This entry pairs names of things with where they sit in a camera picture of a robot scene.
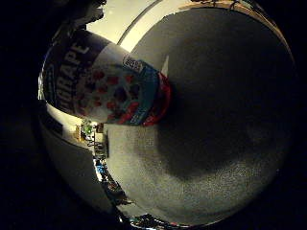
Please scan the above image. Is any grape drink bottle blue cap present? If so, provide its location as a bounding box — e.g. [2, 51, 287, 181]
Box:
[40, 29, 174, 127]

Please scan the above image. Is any green potted plant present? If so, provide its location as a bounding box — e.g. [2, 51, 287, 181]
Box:
[81, 119, 94, 137]

